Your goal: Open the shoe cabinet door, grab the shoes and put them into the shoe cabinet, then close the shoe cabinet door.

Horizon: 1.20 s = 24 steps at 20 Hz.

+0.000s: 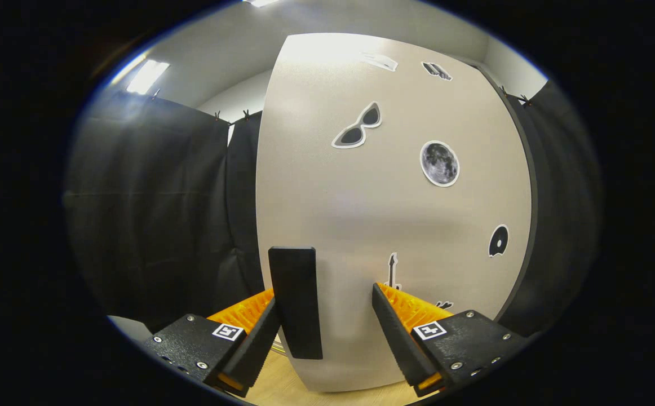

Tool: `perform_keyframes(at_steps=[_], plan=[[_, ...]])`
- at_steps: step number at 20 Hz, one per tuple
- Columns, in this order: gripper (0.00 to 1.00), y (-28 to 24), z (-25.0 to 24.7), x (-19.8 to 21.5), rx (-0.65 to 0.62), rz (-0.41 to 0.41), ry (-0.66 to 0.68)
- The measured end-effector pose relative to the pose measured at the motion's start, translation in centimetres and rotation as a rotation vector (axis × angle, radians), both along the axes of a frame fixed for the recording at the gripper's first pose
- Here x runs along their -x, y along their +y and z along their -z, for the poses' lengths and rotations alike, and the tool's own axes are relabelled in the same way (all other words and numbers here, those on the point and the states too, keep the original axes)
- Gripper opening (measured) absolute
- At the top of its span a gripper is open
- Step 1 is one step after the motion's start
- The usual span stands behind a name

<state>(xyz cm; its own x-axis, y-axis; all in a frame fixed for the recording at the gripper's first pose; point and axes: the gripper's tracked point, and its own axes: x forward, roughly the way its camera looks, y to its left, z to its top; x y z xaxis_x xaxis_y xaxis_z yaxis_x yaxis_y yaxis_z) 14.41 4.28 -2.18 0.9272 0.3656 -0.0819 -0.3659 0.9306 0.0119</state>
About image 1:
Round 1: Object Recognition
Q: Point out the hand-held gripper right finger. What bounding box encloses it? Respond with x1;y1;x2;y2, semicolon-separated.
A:
371;283;531;397

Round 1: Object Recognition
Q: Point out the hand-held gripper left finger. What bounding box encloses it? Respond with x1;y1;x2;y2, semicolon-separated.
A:
143;289;282;398

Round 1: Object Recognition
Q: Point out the black door handle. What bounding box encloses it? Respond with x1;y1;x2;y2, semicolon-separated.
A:
268;246;324;360

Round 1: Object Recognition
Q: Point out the beige shoe cabinet door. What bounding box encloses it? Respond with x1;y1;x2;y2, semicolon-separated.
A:
255;33;533;394

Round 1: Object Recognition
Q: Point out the black backdrop cloth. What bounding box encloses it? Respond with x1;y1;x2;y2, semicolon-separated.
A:
63;79;604;339

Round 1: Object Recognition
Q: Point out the narrow ceiling light strip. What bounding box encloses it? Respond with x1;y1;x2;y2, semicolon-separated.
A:
126;59;170;95

